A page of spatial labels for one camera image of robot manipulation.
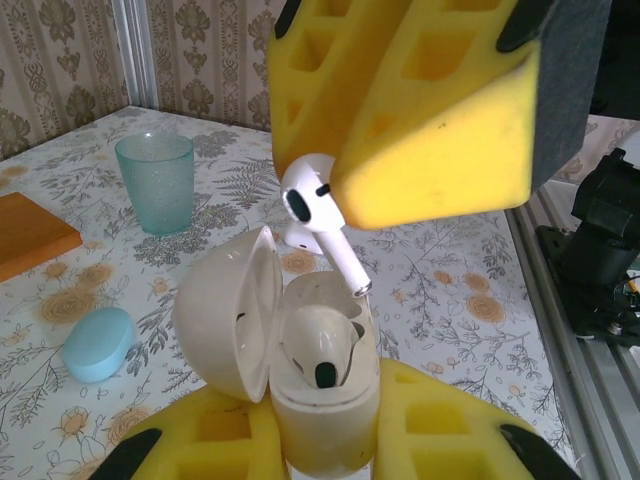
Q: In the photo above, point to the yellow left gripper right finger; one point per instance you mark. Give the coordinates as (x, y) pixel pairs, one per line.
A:
(490, 450)

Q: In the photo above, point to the long aluminium mounting rail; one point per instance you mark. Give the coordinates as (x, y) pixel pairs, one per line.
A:
(575, 385)

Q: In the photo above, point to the aluminium frame post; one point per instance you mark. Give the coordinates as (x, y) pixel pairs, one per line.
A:
(142, 50)

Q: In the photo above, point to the white rounded square earbud case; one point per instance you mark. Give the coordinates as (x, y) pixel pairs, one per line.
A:
(320, 425)

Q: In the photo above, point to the teal plastic cup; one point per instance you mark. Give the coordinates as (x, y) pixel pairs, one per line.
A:
(155, 190)

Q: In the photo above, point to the blue oval earbud case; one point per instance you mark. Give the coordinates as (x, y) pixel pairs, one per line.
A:
(97, 345)

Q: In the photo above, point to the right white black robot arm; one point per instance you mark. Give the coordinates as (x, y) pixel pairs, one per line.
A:
(605, 220)

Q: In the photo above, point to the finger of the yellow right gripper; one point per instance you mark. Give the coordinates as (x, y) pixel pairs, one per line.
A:
(345, 75)
(450, 160)

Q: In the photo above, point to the wooden rack base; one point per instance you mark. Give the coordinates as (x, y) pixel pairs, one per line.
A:
(30, 230)

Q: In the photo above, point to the white stem earbud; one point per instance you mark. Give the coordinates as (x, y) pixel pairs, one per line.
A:
(305, 180)
(320, 340)

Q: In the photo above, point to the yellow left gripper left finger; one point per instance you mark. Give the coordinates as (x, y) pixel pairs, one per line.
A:
(190, 450)

